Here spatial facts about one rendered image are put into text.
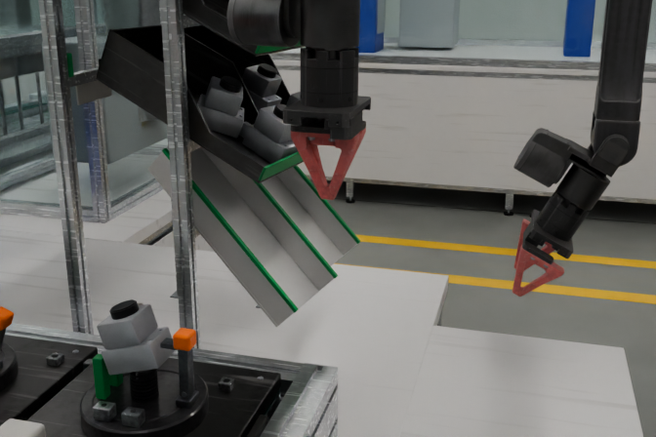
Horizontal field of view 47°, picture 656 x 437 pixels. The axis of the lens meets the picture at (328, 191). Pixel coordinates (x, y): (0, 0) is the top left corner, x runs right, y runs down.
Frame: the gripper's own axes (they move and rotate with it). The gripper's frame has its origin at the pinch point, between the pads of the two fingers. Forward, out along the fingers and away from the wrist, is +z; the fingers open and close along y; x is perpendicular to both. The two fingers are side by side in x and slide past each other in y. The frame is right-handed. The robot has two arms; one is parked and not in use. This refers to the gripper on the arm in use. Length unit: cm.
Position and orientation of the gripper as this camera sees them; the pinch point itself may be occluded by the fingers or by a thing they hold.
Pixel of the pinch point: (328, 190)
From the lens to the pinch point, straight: 77.3
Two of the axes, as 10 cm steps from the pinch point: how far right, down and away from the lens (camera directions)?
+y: -2.7, 2.7, -9.2
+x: 9.6, 0.9, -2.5
